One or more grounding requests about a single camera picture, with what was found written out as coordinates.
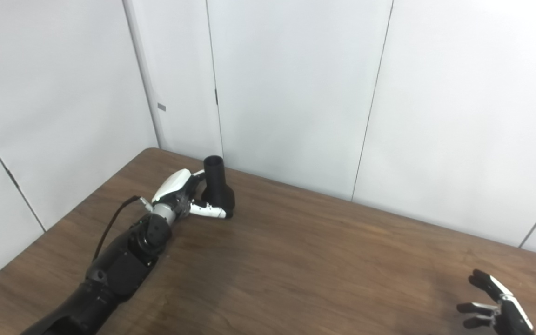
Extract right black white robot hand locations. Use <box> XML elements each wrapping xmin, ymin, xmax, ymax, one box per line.
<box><xmin>456</xmin><ymin>269</ymin><xmax>536</xmax><ymax>335</ymax></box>

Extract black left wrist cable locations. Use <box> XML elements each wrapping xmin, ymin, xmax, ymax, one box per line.
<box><xmin>92</xmin><ymin>195</ymin><xmax>153</xmax><ymax>261</ymax></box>

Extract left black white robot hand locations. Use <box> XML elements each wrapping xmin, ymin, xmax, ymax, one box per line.
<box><xmin>151</xmin><ymin>168</ymin><xmax>228</xmax><ymax>220</ymax></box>

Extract black flared nozzle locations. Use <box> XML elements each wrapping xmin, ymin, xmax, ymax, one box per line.
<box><xmin>201</xmin><ymin>156</ymin><xmax>236</xmax><ymax>218</ymax></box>

